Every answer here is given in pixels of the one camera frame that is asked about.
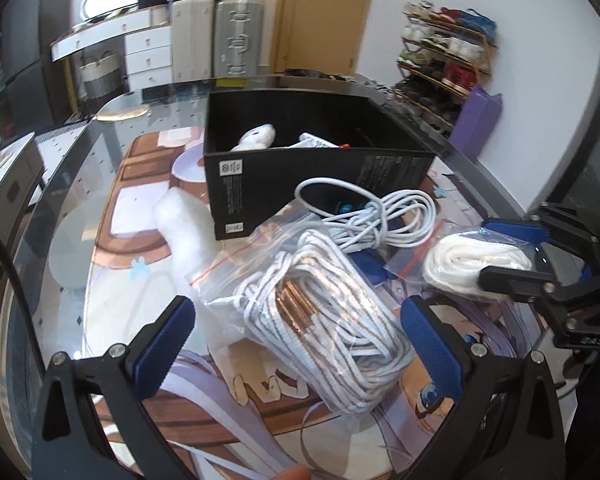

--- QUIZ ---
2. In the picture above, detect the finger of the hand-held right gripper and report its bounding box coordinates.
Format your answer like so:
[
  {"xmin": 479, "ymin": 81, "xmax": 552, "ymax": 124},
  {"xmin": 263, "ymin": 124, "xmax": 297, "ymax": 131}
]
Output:
[
  {"xmin": 481, "ymin": 216, "xmax": 597, "ymax": 281},
  {"xmin": 477, "ymin": 265, "xmax": 600, "ymax": 307}
]

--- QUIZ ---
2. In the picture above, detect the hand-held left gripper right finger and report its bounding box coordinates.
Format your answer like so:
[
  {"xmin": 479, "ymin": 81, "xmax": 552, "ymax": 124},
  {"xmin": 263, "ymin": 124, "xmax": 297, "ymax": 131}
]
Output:
[{"xmin": 400, "ymin": 296, "xmax": 566, "ymax": 480}]

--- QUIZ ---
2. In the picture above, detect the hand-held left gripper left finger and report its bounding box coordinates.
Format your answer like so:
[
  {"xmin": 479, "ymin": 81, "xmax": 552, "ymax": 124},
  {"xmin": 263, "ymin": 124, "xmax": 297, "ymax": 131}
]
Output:
[{"xmin": 32, "ymin": 296, "xmax": 196, "ymax": 480}]

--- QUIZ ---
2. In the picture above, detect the white rope coil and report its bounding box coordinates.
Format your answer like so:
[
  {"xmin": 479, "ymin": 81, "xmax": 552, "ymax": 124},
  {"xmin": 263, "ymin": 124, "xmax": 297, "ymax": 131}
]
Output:
[{"xmin": 422, "ymin": 232, "xmax": 533, "ymax": 303}]

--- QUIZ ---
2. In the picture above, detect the clear bag of white laces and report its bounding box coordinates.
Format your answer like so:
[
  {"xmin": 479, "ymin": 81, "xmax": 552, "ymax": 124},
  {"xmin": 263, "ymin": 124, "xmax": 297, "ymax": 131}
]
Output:
[{"xmin": 187, "ymin": 200, "xmax": 418, "ymax": 416}]

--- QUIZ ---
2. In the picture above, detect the black cardboard box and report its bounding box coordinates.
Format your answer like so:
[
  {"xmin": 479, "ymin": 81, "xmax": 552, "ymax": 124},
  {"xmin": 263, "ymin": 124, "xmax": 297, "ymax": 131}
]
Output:
[{"xmin": 202, "ymin": 91, "xmax": 437, "ymax": 241}]

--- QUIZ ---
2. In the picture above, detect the bagged white paper leaflet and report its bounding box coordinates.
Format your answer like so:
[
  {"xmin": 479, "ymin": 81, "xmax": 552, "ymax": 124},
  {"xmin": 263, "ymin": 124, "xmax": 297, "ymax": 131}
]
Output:
[{"xmin": 299, "ymin": 132, "xmax": 340, "ymax": 149}]

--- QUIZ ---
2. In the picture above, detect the white plush toy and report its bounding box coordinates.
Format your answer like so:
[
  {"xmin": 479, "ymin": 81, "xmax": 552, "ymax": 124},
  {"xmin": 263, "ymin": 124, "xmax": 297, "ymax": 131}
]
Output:
[{"xmin": 230, "ymin": 123, "xmax": 277, "ymax": 152}]

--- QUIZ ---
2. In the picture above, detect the person's left hand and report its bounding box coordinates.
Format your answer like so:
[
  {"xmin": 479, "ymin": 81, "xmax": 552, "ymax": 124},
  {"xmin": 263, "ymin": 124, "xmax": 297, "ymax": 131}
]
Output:
[{"xmin": 272, "ymin": 464, "xmax": 312, "ymax": 480}]

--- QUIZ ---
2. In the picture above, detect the printed desk mat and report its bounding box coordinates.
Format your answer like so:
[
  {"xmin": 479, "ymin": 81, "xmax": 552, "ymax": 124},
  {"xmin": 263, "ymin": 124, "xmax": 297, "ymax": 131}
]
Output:
[{"xmin": 82, "ymin": 127, "xmax": 546, "ymax": 480}]

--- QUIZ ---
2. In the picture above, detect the blue packet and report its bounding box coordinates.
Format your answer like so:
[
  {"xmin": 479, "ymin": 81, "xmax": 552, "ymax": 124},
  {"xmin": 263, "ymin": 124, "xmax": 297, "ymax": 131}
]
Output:
[{"xmin": 352, "ymin": 250, "xmax": 388, "ymax": 288}]

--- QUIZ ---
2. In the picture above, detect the white foam wrap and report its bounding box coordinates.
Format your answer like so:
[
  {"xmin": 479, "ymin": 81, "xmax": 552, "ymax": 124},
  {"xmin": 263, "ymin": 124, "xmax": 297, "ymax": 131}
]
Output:
[{"xmin": 152, "ymin": 191, "xmax": 231, "ymax": 346}]

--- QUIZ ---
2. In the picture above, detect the purple bag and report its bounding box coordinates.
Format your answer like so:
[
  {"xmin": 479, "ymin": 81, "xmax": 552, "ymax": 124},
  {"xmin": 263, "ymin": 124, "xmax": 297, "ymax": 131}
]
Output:
[{"xmin": 450, "ymin": 85, "xmax": 503, "ymax": 158}]

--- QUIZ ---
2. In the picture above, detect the shoe rack with shoes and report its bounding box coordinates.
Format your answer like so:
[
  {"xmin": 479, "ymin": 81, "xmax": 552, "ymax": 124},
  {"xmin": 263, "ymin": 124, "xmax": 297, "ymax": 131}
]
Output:
[{"xmin": 395, "ymin": 2, "xmax": 498, "ymax": 133}]

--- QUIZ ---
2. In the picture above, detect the grey woven basket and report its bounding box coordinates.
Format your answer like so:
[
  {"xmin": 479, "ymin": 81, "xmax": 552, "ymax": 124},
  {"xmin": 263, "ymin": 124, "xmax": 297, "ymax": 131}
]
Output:
[{"xmin": 77, "ymin": 52, "xmax": 126, "ymax": 100}]

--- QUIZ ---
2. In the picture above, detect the wooden door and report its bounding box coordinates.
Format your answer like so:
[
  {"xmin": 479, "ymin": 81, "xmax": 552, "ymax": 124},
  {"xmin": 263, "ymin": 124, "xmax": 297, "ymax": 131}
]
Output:
[{"xmin": 271, "ymin": 0, "xmax": 381, "ymax": 78}]

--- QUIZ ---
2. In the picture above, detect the white drawer unit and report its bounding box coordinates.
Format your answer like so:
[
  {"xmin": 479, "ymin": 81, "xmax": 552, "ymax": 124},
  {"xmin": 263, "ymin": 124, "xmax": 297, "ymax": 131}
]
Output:
[{"xmin": 125, "ymin": 30, "xmax": 173, "ymax": 88}]

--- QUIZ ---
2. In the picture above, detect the black fridge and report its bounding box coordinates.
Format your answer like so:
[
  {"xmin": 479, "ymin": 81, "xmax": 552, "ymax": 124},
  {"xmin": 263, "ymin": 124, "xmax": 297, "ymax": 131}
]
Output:
[{"xmin": 0, "ymin": 0, "xmax": 76, "ymax": 126}]

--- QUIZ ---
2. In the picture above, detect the white suitcase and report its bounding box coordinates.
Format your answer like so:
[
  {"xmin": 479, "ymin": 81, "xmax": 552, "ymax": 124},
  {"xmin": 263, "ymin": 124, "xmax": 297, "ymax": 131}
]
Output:
[{"xmin": 171, "ymin": 0, "xmax": 216, "ymax": 81}]

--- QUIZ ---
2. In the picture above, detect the silver suitcase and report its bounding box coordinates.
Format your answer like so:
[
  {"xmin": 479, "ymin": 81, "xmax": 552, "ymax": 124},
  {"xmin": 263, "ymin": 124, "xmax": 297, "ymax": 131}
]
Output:
[{"xmin": 212, "ymin": 0, "xmax": 266, "ymax": 78}]

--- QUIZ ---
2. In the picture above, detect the white desk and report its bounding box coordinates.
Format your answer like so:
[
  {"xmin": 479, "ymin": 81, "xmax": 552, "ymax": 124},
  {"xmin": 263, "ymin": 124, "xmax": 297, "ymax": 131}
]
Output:
[{"xmin": 49, "ymin": 6, "xmax": 173, "ymax": 61}]

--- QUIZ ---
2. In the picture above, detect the coiled white cable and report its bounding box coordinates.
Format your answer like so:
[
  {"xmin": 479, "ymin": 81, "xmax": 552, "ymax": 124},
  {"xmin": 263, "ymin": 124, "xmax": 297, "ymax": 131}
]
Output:
[{"xmin": 295, "ymin": 177, "xmax": 438, "ymax": 256}]

